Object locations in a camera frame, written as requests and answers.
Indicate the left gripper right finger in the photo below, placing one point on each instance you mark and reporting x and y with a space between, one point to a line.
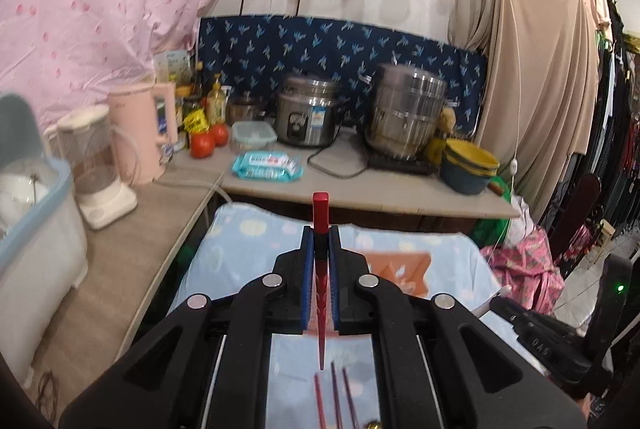
436 364

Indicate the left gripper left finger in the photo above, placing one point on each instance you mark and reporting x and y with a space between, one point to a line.
205 365

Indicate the gold flower spoon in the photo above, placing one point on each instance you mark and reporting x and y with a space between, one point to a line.
373 424

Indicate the dark red twisted chopstick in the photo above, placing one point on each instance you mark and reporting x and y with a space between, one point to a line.
350 400
336 398

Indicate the bright red chopstick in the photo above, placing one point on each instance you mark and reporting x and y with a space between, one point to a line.
319 401
321 227

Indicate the pink perforated utensil holder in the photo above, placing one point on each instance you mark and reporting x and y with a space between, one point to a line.
406 270

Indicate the pink floral fabric pile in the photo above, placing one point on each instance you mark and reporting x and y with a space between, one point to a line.
536 282

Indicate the light blue patterned tablecloth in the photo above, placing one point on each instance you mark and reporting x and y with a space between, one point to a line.
243 243

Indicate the white blue storage bin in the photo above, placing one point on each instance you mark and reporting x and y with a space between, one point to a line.
43 240

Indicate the stacked yellow blue bowls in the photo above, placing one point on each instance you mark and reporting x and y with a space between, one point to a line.
466 167

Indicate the black induction cooktop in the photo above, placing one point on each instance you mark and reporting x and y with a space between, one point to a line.
378 161

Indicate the blue wet wipes pack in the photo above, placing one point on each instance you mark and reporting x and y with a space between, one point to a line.
267 166

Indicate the red tomato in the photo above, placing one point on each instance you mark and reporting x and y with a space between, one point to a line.
202 145
220 134

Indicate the white blender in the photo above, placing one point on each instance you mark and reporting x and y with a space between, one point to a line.
84 138

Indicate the clear food container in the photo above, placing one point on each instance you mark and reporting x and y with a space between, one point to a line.
252 136

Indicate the yellow snack packet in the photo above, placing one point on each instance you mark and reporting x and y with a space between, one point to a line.
196 122

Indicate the pink electric kettle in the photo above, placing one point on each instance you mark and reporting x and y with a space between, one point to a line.
144 117

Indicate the yellow oil bottle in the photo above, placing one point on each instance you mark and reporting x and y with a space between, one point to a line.
216 103

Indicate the small steel pot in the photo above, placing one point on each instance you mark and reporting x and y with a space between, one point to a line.
245 107

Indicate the stainless steel steamer pot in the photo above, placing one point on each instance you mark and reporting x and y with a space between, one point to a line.
409 105

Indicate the silver rice cooker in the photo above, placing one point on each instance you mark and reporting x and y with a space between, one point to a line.
307 110

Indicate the navy floral backsplash cloth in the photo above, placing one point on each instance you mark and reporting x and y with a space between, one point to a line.
253 53

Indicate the beige hanging curtain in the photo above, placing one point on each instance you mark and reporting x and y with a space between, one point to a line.
541 86

